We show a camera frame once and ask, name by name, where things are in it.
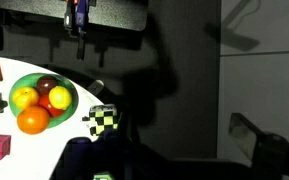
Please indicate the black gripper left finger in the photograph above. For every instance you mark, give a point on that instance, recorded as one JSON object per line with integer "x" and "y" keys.
{"x": 82, "y": 159}

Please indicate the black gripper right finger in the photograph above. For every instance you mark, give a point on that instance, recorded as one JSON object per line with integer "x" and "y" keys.
{"x": 268, "y": 152}

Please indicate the black yellow checkered cube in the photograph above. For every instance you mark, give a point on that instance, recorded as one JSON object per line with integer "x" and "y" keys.
{"x": 101, "y": 118}

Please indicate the yellow lemon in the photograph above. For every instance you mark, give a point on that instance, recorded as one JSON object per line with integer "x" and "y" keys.
{"x": 60, "y": 97}

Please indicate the orange fruit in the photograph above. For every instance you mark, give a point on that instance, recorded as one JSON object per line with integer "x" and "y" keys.
{"x": 33, "y": 120}

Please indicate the red tomato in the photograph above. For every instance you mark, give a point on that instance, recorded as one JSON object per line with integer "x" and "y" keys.
{"x": 45, "y": 103}

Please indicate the dark red plum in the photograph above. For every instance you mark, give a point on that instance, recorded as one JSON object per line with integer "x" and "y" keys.
{"x": 45, "y": 84}

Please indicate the yellow apple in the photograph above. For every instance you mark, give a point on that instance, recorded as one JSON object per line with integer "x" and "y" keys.
{"x": 24, "y": 97}

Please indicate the green bowl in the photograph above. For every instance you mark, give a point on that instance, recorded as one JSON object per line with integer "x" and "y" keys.
{"x": 31, "y": 80}

